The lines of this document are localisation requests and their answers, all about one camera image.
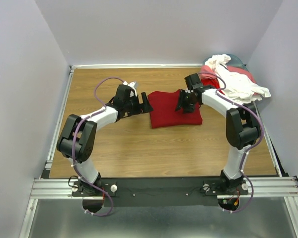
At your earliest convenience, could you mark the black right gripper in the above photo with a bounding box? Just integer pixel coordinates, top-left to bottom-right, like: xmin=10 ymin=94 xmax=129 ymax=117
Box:
xmin=174 ymin=89 xmax=197 ymax=114

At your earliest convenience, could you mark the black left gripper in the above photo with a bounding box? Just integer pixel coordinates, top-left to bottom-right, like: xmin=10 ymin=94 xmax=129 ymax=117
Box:
xmin=124 ymin=92 xmax=153 ymax=116

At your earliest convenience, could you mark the dark red t shirt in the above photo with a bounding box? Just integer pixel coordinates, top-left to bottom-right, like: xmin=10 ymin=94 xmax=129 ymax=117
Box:
xmin=148 ymin=89 xmax=203 ymax=128

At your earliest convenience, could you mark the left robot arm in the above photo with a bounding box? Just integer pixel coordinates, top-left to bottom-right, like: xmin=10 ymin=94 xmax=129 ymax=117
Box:
xmin=56 ymin=92 xmax=153 ymax=196

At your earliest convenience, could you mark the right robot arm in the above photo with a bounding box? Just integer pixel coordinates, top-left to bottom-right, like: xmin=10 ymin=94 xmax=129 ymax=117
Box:
xmin=175 ymin=88 xmax=263 ymax=194

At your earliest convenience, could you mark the pink t shirt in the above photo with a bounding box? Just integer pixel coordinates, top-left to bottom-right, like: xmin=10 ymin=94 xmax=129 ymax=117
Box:
xmin=199 ymin=65 xmax=256 ymax=83

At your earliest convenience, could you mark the white t shirt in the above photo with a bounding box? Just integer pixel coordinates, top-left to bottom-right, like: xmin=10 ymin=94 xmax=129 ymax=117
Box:
xmin=211 ymin=60 xmax=271 ymax=104

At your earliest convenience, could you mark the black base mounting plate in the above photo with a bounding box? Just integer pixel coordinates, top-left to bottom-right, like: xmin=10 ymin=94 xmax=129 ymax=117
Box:
xmin=68 ymin=176 xmax=250 ymax=213

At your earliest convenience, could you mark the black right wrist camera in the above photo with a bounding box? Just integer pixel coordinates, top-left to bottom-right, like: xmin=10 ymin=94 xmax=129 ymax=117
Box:
xmin=184 ymin=73 xmax=203 ymax=91

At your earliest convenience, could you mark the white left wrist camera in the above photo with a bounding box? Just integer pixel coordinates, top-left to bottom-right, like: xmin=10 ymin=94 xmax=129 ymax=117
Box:
xmin=123 ymin=81 xmax=138 ymax=91

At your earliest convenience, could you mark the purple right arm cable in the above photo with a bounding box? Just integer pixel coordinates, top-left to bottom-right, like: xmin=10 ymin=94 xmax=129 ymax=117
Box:
xmin=198 ymin=72 xmax=265 ymax=214

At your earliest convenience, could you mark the aluminium frame extrusion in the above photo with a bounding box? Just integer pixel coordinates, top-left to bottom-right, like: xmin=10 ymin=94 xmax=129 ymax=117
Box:
xmin=30 ymin=177 xmax=298 ymax=199

